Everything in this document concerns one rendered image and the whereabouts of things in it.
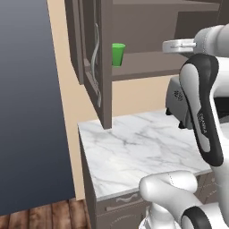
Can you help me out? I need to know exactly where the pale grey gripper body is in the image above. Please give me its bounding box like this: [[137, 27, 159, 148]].
[[162, 38, 198, 55]]

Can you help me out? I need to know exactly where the green cup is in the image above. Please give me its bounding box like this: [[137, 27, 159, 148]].
[[111, 43, 126, 68]]

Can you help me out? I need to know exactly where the brown cabinet door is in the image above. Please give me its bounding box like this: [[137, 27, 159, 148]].
[[81, 0, 114, 130], [64, 0, 86, 86]]

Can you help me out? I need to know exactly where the brown base cabinet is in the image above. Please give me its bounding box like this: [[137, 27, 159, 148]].
[[78, 124, 220, 229]]

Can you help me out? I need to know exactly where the grey small appliance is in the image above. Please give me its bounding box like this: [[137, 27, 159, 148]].
[[165, 74, 229, 130]]

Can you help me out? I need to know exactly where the brown drawer front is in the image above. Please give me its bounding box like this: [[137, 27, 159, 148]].
[[96, 191, 151, 216]]

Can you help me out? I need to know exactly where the brown wall cabinet with shelves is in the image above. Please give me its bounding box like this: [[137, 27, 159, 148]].
[[110, 0, 229, 82]]

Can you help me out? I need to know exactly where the curved silver door handle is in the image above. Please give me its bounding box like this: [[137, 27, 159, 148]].
[[89, 21, 101, 82], [96, 89, 103, 109]]

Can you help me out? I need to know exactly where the grey drawer handle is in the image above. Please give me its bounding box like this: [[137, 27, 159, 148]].
[[114, 192, 140, 205]]

